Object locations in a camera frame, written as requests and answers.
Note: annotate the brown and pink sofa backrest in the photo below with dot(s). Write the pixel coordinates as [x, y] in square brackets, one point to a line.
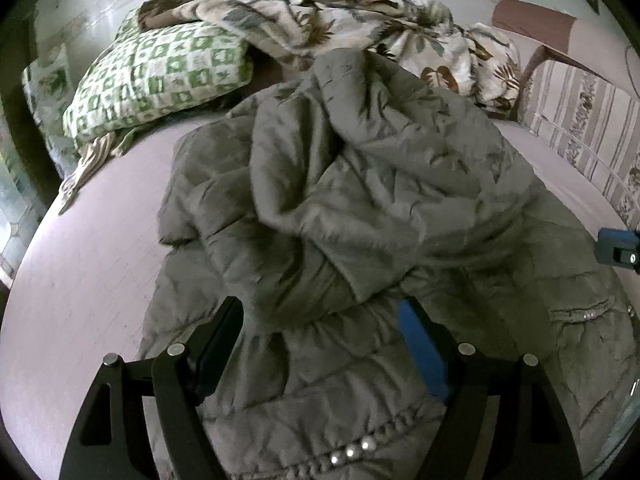
[540, 22]

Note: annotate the striped floral back cushion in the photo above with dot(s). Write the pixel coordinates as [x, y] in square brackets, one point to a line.
[580, 110]

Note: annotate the green checked pillow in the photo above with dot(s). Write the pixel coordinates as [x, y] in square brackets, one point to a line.
[160, 75]

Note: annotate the leaf print blanket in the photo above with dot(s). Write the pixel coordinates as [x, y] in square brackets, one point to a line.
[380, 25]

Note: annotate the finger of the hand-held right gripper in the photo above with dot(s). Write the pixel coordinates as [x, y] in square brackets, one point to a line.
[617, 247]

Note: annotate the olive quilted puffer jacket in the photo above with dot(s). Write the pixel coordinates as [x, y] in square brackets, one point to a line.
[350, 185]

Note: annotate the stained glass window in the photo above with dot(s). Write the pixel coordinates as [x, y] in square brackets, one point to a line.
[12, 220]

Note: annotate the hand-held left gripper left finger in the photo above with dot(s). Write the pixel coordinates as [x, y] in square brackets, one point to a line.
[216, 360]

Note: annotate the green printed gift bag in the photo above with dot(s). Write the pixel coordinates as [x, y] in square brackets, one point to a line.
[47, 90]

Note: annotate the brown pillow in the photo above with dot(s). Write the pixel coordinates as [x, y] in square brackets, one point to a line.
[162, 12]

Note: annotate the pink quilted bed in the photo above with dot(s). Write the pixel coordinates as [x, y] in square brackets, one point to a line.
[90, 260]

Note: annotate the striped beige cloth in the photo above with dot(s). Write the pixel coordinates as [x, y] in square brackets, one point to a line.
[92, 165]

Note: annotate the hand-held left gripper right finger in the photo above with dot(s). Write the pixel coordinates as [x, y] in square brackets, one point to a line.
[425, 355]

